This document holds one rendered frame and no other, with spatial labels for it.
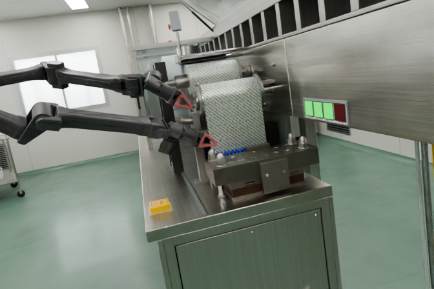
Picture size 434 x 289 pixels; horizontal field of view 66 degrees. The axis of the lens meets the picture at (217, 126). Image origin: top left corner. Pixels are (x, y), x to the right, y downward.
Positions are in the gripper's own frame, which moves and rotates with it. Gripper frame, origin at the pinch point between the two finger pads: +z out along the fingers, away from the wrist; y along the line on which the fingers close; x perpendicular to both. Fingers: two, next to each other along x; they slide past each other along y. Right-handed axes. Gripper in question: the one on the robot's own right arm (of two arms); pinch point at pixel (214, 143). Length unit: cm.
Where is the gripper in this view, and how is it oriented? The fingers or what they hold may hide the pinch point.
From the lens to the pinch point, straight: 134.4
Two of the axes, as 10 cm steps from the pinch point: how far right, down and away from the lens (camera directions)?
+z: 9.1, 3.2, 2.7
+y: 2.4, 1.3, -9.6
